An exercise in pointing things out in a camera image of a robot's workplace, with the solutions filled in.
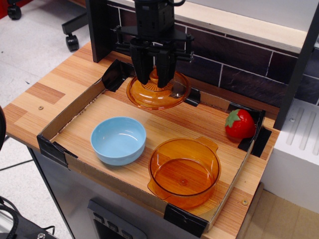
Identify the cardboard fence with black tape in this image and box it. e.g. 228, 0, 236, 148
37, 61, 271, 239

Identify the orange transparent pot lid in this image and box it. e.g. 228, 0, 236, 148
126, 69, 191, 110

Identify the red toy strawberry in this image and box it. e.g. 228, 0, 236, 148
225, 109, 256, 139

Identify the black shelf post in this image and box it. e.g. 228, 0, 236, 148
273, 5, 319, 130
86, 0, 120, 63

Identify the grey oven control panel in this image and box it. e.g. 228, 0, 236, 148
87, 200, 147, 239

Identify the light blue bowl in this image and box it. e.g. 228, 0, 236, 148
90, 117, 147, 166

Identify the black left shelf post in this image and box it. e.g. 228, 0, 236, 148
86, 0, 120, 63

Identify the black cable on floor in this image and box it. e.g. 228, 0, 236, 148
0, 195, 55, 236

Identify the orange transparent pot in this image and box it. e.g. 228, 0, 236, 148
148, 136, 221, 209

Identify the black chair caster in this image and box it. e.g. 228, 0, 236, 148
7, 0, 22, 20

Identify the black office chair base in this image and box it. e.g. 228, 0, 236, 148
62, 13, 88, 52

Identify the black right shelf post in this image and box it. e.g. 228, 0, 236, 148
273, 5, 319, 130

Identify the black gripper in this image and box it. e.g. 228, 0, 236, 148
114, 0, 194, 88

